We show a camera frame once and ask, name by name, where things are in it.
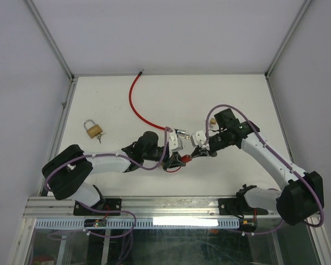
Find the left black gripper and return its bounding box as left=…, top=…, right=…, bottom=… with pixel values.
left=142, top=146, right=185, bottom=170

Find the red thin-cable padlock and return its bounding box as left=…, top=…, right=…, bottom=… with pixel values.
left=166, top=155, right=192, bottom=173

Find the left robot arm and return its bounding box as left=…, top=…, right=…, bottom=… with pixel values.
left=42, top=130, right=185, bottom=215

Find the closed brass padlock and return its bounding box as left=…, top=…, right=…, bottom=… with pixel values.
left=83, top=119, right=105, bottom=144

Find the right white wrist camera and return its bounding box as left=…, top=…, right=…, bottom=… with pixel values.
left=190, top=130, right=209, bottom=149

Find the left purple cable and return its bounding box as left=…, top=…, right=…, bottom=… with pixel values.
left=44, top=126, right=173, bottom=194

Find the purple cable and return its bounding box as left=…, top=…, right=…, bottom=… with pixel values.
left=205, top=104, right=325, bottom=227
left=44, top=126, right=173, bottom=194

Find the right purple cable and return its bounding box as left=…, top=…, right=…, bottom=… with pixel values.
left=205, top=104, right=325, bottom=227

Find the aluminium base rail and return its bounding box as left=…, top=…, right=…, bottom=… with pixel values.
left=24, top=194, right=282, bottom=219

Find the thick red cable lock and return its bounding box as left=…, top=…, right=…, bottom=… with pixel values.
left=129, top=70, right=190, bottom=140

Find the white slotted cable duct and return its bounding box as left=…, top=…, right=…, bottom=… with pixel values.
left=35, top=217, right=239, bottom=230

